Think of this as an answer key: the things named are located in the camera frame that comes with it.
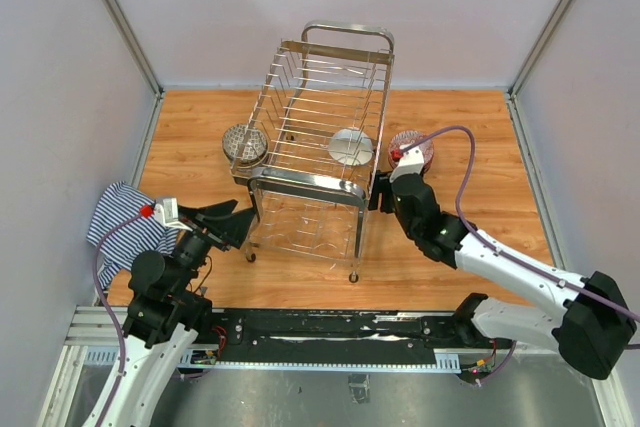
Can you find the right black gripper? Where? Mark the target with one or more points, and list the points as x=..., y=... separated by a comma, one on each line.
x=381, y=185

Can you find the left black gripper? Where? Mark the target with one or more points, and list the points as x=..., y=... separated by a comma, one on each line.
x=236, y=227

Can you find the silver wire dish rack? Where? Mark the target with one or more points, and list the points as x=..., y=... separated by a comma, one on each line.
x=337, y=75

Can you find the blue striped cloth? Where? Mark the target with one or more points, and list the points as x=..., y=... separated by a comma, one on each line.
x=121, y=202

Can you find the aluminium frame rail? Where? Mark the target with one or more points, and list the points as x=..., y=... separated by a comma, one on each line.
x=133, y=45

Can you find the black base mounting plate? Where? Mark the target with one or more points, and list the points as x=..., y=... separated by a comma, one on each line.
x=440, y=331

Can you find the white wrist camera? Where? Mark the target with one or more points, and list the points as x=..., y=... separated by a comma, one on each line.
x=411, y=162
x=166, y=212

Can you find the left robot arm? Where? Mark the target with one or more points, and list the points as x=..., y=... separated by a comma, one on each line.
x=163, y=317

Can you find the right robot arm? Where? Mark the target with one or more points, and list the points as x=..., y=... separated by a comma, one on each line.
x=586, y=320

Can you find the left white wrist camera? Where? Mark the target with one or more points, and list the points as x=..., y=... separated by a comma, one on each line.
x=166, y=212

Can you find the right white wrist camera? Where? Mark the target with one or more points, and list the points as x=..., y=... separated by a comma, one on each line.
x=411, y=162

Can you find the brown diamond pattern bowl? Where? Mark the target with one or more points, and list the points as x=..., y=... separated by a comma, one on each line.
x=244, y=145

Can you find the grey slotted cable duct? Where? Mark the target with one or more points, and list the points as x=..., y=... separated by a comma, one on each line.
x=348, y=358

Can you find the plain white bowl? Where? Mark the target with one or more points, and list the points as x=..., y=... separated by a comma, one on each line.
x=350, y=147

